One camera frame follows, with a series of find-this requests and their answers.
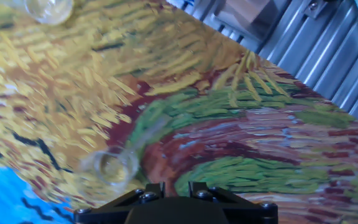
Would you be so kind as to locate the painted wheatfield tablecloth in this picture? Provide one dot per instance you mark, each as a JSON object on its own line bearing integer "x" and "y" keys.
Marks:
{"x": 197, "y": 93}

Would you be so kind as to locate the silver corner bracket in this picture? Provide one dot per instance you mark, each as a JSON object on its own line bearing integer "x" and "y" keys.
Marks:
{"x": 314, "y": 7}

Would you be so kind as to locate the large glass beaker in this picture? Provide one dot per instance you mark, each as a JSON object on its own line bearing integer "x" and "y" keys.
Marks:
{"x": 50, "y": 11}

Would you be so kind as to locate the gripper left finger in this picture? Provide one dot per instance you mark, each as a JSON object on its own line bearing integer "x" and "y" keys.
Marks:
{"x": 110, "y": 214}

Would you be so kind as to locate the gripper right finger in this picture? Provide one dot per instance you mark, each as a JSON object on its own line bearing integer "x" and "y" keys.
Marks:
{"x": 253, "y": 214}

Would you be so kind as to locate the grey metal tray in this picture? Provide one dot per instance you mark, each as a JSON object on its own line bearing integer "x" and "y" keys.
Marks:
{"x": 235, "y": 26}

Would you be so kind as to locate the small glass beaker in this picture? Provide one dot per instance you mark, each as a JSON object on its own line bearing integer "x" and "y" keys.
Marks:
{"x": 110, "y": 168}

